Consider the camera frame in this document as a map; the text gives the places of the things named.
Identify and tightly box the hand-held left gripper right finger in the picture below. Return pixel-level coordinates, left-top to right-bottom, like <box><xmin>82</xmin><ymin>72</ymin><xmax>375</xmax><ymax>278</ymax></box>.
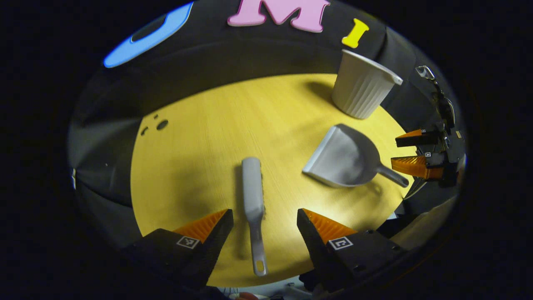
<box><xmin>296</xmin><ymin>207</ymin><xmax>411</xmax><ymax>294</ymax></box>

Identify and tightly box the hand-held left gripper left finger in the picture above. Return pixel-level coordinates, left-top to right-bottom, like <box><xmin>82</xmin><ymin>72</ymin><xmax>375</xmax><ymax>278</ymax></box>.
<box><xmin>121</xmin><ymin>208</ymin><xmax>234</xmax><ymax>292</ymax></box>

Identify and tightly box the small grey broom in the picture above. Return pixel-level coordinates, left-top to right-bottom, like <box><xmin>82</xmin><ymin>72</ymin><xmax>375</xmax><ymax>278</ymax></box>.
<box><xmin>242</xmin><ymin>157</ymin><xmax>268</xmax><ymax>277</ymax></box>

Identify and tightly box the grey dustpan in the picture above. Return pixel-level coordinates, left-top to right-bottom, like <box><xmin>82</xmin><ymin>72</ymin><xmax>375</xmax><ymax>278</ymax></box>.
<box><xmin>302</xmin><ymin>123</ymin><xmax>410</xmax><ymax>189</ymax></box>

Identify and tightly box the white ribbed garbage bin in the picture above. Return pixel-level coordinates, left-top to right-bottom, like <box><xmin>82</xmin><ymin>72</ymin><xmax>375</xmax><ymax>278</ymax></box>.
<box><xmin>331</xmin><ymin>49</ymin><xmax>403</xmax><ymax>120</ymax></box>

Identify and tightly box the silver carabiner hook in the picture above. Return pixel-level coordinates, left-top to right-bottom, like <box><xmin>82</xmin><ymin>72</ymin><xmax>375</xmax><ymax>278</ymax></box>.
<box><xmin>416</xmin><ymin>65</ymin><xmax>436</xmax><ymax>81</ymax></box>

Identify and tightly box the black tether cable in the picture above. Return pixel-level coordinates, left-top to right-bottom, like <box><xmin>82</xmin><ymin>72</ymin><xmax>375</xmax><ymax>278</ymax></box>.
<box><xmin>431</xmin><ymin>79</ymin><xmax>456</xmax><ymax>130</ymax></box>

